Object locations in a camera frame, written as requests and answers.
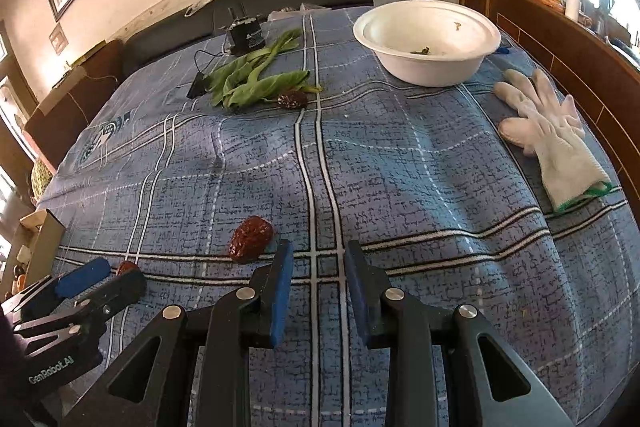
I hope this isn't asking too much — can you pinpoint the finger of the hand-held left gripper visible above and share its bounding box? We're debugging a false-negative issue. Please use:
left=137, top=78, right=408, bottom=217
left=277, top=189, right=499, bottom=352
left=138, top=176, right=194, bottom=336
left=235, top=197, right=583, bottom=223
left=0, top=257, right=112, bottom=323
left=12, top=268, right=147, bottom=358

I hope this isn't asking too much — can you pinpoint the shallow cardboard box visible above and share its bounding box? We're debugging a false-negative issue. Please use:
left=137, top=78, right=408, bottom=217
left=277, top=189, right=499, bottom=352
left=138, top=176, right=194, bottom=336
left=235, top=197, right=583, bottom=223
left=0, top=207, right=66, bottom=303

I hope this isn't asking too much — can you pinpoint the brown armchair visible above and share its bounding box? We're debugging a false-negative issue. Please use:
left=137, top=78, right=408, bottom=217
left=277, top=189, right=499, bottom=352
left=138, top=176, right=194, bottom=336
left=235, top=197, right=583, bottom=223
left=22, top=39, right=126, bottom=178

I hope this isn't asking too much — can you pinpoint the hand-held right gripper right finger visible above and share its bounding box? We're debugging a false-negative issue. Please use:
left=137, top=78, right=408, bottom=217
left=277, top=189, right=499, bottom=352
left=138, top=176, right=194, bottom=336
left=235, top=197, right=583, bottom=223
left=345, top=239, right=576, bottom=427

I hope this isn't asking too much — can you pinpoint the green leafy vegetable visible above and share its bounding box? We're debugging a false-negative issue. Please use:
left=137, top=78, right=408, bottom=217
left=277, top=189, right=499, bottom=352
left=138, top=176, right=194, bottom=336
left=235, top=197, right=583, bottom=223
left=205, top=28, right=323, bottom=112

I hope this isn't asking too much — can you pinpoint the green patterned cushion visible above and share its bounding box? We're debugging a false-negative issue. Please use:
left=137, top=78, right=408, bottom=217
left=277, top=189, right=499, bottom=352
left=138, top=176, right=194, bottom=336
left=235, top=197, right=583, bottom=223
left=31, top=157, right=56, bottom=200

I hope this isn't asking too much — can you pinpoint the white work glove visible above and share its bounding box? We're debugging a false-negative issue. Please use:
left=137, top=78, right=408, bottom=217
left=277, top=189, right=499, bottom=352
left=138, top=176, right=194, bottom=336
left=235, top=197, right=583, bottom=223
left=493, top=68, right=613, bottom=214

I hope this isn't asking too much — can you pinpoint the dark dried date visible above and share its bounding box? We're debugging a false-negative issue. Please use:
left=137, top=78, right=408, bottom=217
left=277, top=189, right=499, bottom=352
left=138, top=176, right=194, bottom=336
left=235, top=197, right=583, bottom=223
left=278, top=90, right=308, bottom=110

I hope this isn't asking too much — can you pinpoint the wooden sideboard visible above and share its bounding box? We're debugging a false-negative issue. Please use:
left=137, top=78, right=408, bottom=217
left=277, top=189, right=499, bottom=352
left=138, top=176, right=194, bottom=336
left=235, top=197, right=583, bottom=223
left=487, top=0, right=640, bottom=202

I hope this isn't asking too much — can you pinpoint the wrinkled red date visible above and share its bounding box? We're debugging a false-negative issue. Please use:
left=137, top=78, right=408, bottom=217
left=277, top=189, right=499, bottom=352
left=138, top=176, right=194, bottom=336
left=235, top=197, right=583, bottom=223
left=228, top=215, right=274, bottom=264

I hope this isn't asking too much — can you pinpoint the black electronic device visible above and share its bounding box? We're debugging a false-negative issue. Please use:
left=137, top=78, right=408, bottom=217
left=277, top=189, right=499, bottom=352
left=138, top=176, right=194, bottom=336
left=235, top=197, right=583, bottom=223
left=227, top=7, right=266, bottom=55

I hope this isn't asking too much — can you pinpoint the wall switch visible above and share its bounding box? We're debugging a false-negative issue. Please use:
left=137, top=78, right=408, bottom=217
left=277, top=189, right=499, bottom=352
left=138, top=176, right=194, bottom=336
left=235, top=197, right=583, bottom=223
left=49, top=24, right=68, bottom=55

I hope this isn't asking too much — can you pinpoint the white bowl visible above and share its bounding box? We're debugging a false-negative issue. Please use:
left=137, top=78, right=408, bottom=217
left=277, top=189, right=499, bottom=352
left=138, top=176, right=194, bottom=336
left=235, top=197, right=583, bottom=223
left=353, top=0, right=502, bottom=88

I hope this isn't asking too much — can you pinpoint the blue plaid cloth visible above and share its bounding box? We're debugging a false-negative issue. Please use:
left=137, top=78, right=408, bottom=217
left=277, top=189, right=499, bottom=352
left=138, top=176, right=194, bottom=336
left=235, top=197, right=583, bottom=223
left=10, top=4, right=640, bottom=427

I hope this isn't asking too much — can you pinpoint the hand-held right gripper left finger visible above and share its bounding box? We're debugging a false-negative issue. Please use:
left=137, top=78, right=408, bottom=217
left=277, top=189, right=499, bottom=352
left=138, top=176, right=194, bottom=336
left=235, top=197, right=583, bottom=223
left=75, top=239, right=295, bottom=427

